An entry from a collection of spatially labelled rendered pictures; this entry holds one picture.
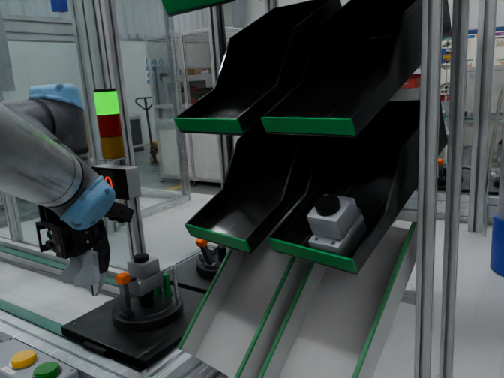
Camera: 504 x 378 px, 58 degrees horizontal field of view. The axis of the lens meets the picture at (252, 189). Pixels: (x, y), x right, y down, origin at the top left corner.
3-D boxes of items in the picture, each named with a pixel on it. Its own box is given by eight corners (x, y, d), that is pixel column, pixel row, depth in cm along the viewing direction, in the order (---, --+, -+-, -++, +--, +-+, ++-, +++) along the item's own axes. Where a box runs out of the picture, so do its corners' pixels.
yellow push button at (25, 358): (20, 375, 77) (18, 365, 77) (7, 368, 80) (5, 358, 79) (42, 363, 80) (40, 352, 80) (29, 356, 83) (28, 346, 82)
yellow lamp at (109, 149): (112, 160, 102) (109, 138, 101) (98, 158, 105) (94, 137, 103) (130, 156, 106) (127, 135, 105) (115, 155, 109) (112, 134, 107)
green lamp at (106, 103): (106, 115, 99) (103, 91, 98) (91, 115, 102) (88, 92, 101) (124, 112, 103) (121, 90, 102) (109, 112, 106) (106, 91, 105)
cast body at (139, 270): (140, 297, 87) (136, 262, 85) (125, 292, 89) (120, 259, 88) (171, 280, 94) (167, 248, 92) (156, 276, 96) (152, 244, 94)
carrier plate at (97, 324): (146, 372, 76) (145, 361, 76) (61, 335, 90) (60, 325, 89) (232, 309, 95) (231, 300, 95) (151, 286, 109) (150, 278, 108)
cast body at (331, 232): (343, 265, 54) (328, 222, 51) (313, 258, 57) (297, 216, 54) (375, 220, 59) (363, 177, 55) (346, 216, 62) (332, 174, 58)
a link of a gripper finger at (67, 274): (61, 302, 79) (52, 252, 77) (89, 289, 84) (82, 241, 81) (71, 306, 77) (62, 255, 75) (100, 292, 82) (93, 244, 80)
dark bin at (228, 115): (242, 136, 58) (220, 83, 54) (180, 133, 67) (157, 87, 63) (350, 40, 72) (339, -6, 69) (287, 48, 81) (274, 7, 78)
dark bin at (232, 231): (250, 254, 61) (230, 212, 58) (190, 236, 70) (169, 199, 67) (352, 141, 76) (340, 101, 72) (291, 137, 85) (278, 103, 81)
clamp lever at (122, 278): (125, 314, 86) (121, 277, 84) (118, 312, 87) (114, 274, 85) (140, 307, 89) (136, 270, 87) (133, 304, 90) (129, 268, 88)
